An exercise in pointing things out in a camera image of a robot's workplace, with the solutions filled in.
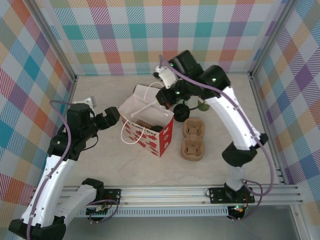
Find white straw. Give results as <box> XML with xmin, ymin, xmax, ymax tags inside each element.
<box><xmin>129</xmin><ymin>100</ymin><xmax>159</xmax><ymax>118</ymax></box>

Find white paper bag red prints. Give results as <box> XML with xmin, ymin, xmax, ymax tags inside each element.
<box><xmin>117</xmin><ymin>81</ymin><xmax>175</xmax><ymax>158</ymax></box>

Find black cup lids stack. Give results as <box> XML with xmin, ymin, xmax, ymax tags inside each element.
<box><xmin>173</xmin><ymin>104</ymin><xmax>191</xmax><ymax>123</ymax></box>

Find white paper napkin stack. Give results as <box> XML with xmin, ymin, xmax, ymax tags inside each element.
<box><xmin>133</xmin><ymin>84</ymin><xmax>162</xmax><ymax>102</ymax></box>

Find green paper cup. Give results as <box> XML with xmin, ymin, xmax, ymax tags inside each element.
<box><xmin>197</xmin><ymin>99</ymin><xmax>210</xmax><ymax>113</ymax></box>

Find grey metal base panel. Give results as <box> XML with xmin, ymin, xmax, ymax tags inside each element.
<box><xmin>24</xmin><ymin>216</ymin><xmax>301</xmax><ymax>240</ymax></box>

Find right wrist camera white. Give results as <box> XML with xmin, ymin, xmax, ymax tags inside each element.
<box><xmin>153</xmin><ymin>65</ymin><xmax>178</xmax><ymax>90</ymax></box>

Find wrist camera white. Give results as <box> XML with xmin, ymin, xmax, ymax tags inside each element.
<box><xmin>73</xmin><ymin>96</ymin><xmax>97</xmax><ymax>107</ymax></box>
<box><xmin>153</xmin><ymin>65</ymin><xmax>178</xmax><ymax>90</ymax></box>

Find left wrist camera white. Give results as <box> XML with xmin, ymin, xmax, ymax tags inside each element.
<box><xmin>73</xmin><ymin>96</ymin><xmax>97</xmax><ymax>107</ymax></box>

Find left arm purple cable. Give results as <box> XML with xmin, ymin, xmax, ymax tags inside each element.
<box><xmin>26</xmin><ymin>99</ymin><xmax>121</xmax><ymax>240</ymax></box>

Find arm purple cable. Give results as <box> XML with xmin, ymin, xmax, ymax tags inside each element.
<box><xmin>26</xmin><ymin>99</ymin><xmax>121</xmax><ymax>240</ymax></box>
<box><xmin>159</xmin><ymin>55</ymin><xmax>275</xmax><ymax>222</ymax></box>

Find aluminium table side rail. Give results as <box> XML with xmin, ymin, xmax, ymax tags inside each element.
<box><xmin>249</xmin><ymin>74</ymin><xmax>288</xmax><ymax>185</ymax></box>
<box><xmin>44</xmin><ymin>77</ymin><xmax>79</xmax><ymax>188</ymax></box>

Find aluminium frame post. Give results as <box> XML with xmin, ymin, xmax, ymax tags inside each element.
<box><xmin>249</xmin><ymin>0</ymin><xmax>297</xmax><ymax>79</ymax></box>
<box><xmin>29</xmin><ymin>0</ymin><xmax>78</xmax><ymax>83</ymax></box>

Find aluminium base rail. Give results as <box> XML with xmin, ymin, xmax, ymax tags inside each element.
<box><xmin>27</xmin><ymin>184</ymin><xmax>305</xmax><ymax>208</ymax></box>

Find slotted grey cable duct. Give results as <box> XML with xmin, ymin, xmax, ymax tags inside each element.
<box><xmin>38</xmin><ymin>208</ymin><xmax>230</xmax><ymax>218</ymax></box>

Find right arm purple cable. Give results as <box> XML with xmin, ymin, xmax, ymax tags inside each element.
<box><xmin>159</xmin><ymin>55</ymin><xmax>275</xmax><ymax>222</ymax></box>

